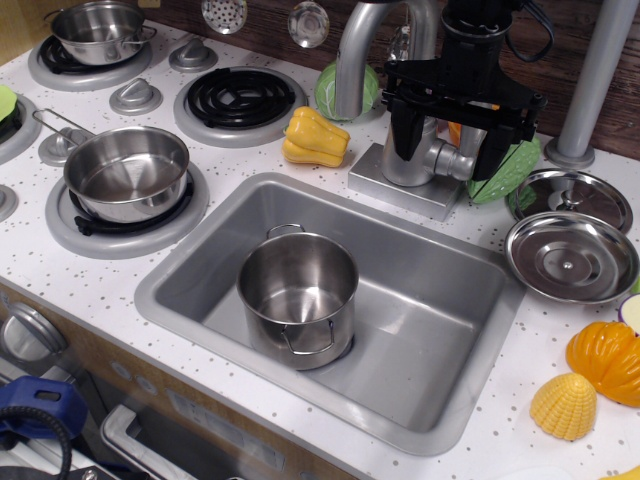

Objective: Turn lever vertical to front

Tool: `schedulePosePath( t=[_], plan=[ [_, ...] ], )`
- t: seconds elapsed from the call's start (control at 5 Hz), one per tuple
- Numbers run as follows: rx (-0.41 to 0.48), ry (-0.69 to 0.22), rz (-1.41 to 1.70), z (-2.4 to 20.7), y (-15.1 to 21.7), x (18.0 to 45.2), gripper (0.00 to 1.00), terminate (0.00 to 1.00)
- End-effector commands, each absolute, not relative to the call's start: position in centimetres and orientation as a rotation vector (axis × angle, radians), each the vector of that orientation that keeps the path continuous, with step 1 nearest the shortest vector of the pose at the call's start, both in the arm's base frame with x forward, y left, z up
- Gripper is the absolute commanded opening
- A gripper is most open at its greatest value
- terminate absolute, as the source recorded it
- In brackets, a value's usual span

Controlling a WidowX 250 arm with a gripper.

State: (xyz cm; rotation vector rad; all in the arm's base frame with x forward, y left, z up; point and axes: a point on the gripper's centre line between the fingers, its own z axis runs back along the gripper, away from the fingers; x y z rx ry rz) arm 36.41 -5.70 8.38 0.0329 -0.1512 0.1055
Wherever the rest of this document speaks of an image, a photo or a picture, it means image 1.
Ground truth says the yellow toy bell pepper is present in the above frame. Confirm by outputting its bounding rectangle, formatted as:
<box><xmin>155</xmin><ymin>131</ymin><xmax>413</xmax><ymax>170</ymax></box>
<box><xmin>281</xmin><ymin>106</ymin><xmax>350</xmax><ymax>168</ymax></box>

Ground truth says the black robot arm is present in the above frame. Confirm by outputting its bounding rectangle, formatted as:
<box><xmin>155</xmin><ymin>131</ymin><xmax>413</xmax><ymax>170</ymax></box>
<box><xmin>383</xmin><ymin>1</ymin><xmax>547</xmax><ymax>181</ymax></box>

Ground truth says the yellow toy corn piece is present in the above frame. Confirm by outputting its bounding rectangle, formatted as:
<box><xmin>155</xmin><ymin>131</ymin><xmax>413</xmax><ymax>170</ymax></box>
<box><xmin>529</xmin><ymin>373</ymin><xmax>597</xmax><ymax>441</ymax></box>

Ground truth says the grey toy sink basin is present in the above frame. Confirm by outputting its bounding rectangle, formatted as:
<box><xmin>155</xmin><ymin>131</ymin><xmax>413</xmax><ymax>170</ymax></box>
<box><xmin>135</xmin><ymin>173</ymin><xmax>525</xmax><ymax>456</ymax></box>

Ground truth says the black coil burner centre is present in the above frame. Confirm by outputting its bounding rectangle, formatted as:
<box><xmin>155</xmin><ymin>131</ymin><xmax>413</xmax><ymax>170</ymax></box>
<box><xmin>173</xmin><ymin>67</ymin><xmax>308</xmax><ymax>148</ymax></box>

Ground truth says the orange toy pumpkin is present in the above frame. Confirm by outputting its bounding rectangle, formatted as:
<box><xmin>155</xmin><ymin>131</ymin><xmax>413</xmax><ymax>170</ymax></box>
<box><xmin>565</xmin><ymin>321</ymin><xmax>639</xmax><ymax>408</ymax></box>

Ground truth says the steel pot in sink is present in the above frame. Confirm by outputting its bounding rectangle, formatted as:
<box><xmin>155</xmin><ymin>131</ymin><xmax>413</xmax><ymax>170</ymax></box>
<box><xmin>236</xmin><ymin>224</ymin><xmax>359</xmax><ymax>371</ymax></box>

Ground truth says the burner under saucepan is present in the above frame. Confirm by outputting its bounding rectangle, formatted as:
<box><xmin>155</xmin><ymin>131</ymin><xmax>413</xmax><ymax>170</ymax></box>
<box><xmin>45</xmin><ymin>164</ymin><xmax>209</xmax><ymax>260</ymax></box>

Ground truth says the steel two-handled pan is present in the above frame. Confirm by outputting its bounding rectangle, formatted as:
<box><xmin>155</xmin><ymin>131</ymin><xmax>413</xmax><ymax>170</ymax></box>
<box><xmin>44</xmin><ymin>1</ymin><xmax>157</xmax><ymax>66</ymax></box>

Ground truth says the oven door handle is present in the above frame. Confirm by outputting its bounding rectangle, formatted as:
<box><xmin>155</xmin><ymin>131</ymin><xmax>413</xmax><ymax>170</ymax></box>
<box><xmin>100</xmin><ymin>404</ymin><xmax>203</xmax><ymax>479</ymax></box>

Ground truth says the grey support pole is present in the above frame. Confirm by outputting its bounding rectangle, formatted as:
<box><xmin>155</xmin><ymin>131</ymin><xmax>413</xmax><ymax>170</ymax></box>
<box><xmin>545</xmin><ymin>0</ymin><xmax>639</xmax><ymax>170</ymax></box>

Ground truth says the toy orange slice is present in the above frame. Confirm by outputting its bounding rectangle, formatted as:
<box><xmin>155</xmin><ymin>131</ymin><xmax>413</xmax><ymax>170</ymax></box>
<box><xmin>448</xmin><ymin>121</ymin><xmax>461</xmax><ymax>147</ymax></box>

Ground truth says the silver toy faucet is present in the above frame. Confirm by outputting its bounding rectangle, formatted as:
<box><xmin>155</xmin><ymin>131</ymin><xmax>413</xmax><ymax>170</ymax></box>
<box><xmin>335</xmin><ymin>1</ymin><xmax>483</xmax><ymax>221</ymax></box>

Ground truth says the green toy bitter gourd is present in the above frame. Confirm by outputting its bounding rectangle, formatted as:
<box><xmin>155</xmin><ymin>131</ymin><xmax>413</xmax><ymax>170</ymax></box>
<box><xmin>467</xmin><ymin>137</ymin><xmax>541</xmax><ymax>204</ymax></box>

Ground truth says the grey stove knob left edge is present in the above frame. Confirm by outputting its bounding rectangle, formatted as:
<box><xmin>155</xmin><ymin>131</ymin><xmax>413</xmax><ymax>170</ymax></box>
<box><xmin>0</xmin><ymin>185</ymin><xmax>19</xmax><ymax>222</ymax></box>

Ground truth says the burner under two-handled pan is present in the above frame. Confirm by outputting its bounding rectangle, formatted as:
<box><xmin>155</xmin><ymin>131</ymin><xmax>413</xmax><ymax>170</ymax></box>
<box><xmin>28</xmin><ymin>35</ymin><xmax>152</xmax><ymax>92</ymax></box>

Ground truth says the grey stove knob front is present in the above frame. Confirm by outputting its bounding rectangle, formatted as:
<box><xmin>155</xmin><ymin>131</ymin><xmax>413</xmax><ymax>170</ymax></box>
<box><xmin>38</xmin><ymin>127</ymin><xmax>90</xmax><ymax>167</ymax></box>

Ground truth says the green toy cabbage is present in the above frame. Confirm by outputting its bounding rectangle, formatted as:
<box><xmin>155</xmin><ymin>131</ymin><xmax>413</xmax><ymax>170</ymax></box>
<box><xmin>314</xmin><ymin>61</ymin><xmax>379</xmax><ymax>121</ymax></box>

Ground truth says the grey stove knob middle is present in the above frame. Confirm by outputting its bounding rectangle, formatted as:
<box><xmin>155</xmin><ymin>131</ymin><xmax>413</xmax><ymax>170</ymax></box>
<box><xmin>109</xmin><ymin>78</ymin><xmax>163</xmax><ymax>116</ymax></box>

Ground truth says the grey oven dial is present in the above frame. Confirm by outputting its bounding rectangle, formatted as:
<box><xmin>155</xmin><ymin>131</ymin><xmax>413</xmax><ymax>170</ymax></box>
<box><xmin>1</xmin><ymin>302</ymin><xmax>68</xmax><ymax>362</ymax></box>

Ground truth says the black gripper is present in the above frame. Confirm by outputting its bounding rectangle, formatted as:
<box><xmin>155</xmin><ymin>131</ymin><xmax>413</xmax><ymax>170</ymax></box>
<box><xmin>383</xmin><ymin>19</ymin><xmax>546</xmax><ymax>181</ymax></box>

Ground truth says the grey stove knob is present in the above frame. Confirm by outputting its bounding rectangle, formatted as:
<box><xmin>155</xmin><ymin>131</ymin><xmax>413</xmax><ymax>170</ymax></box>
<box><xmin>169</xmin><ymin>38</ymin><xmax>218</xmax><ymax>73</ymax></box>
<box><xmin>109</xmin><ymin>78</ymin><xmax>163</xmax><ymax>116</ymax></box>
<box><xmin>38</xmin><ymin>127</ymin><xmax>90</xmax><ymax>167</ymax></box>

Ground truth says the grey stove knob rear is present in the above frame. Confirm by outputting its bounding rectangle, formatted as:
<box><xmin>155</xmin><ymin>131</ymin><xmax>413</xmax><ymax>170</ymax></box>
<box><xmin>169</xmin><ymin>38</ymin><xmax>218</xmax><ymax>73</ymax></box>

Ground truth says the silver faucet lever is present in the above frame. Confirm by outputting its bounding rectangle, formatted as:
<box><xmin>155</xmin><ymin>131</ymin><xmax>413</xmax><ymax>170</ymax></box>
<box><xmin>424</xmin><ymin>125</ymin><xmax>487</xmax><ymax>181</ymax></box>

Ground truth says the steel saucepan with handle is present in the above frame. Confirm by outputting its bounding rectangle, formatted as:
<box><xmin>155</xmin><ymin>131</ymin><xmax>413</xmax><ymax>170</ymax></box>
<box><xmin>57</xmin><ymin>126</ymin><xmax>190</xmax><ymax>224</ymax></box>

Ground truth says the steel lid with knob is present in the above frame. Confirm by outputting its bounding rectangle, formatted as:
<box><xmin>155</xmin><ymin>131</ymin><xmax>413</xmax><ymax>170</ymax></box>
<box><xmin>507</xmin><ymin>169</ymin><xmax>633</xmax><ymax>233</ymax></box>

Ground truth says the steel upturned lid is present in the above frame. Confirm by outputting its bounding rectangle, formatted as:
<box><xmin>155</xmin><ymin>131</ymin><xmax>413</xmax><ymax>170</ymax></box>
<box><xmin>504</xmin><ymin>212</ymin><xmax>639</xmax><ymax>304</ymax></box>

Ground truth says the burner at left edge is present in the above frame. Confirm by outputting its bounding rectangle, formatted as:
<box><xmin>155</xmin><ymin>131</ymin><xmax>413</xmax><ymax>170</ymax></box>
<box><xmin>0</xmin><ymin>94</ymin><xmax>41</xmax><ymax>164</ymax></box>

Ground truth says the green toy leaf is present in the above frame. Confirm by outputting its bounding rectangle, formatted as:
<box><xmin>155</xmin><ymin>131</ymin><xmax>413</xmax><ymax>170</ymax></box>
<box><xmin>0</xmin><ymin>85</ymin><xmax>17</xmax><ymax>122</ymax></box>

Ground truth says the hanging perforated steel skimmer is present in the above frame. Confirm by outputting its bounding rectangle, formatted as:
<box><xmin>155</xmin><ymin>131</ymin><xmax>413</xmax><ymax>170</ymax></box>
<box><xmin>201</xmin><ymin>0</ymin><xmax>248</xmax><ymax>35</ymax></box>

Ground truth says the blue clamp with cable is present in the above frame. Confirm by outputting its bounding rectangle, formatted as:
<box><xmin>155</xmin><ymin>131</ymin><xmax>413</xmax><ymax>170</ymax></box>
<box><xmin>1</xmin><ymin>376</ymin><xmax>88</xmax><ymax>479</ymax></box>

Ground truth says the purple white toy eggplant slice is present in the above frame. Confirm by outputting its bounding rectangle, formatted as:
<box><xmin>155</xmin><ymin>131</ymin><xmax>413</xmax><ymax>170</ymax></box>
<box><xmin>618</xmin><ymin>293</ymin><xmax>640</xmax><ymax>336</ymax></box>

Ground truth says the hanging steel ladle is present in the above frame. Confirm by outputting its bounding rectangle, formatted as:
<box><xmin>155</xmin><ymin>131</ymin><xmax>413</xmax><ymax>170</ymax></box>
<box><xmin>288</xmin><ymin>1</ymin><xmax>330</xmax><ymax>49</ymax></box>

